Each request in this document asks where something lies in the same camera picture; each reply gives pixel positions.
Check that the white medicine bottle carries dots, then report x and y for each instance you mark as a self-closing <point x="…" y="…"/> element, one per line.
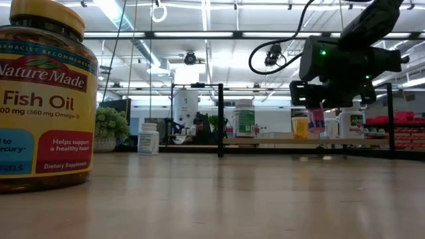
<point x="331" y="129"/>

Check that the white bottle dark green label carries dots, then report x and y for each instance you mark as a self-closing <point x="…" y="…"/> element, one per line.
<point x="350" y="124"/>

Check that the white bottle blue label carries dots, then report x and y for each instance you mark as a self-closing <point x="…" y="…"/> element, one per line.
<point x="148" y="141"/>

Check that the wooden shelf black metal frame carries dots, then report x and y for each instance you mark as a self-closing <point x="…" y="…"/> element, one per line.
<point x="272" y="141"/>

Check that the dark monitor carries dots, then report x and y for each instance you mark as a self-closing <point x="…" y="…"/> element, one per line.
<point x="113" y="104"/>

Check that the red bin rack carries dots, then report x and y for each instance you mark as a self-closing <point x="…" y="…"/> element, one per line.
<point x="398" y="129"/>

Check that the person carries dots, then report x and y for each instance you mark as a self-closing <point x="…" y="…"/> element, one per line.
<point x="200" y="127"/>

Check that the small pink bottle white cap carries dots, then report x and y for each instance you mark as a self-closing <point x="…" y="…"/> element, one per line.
<point x="316" y="121"/>

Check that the black overhead camera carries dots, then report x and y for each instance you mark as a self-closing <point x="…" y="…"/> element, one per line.
<point x="190" y="58"/>
<point x="273" y="54"/>

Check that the black aluminium table frame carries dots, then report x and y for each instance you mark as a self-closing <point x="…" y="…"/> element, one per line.
<point x="186" y="149"/>

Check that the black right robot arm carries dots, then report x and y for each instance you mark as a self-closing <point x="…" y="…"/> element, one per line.
<point x="372" y="20"/>

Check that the orange pill vial white cap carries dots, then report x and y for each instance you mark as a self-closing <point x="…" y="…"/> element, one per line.
<point x="299" y="127"/>

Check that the large bottle green label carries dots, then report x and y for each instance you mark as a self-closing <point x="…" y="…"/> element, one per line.
<point x="244" y="121"/>

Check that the artificial green plant white pot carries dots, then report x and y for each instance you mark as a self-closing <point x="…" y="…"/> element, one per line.
<point x="111" y="124"/>

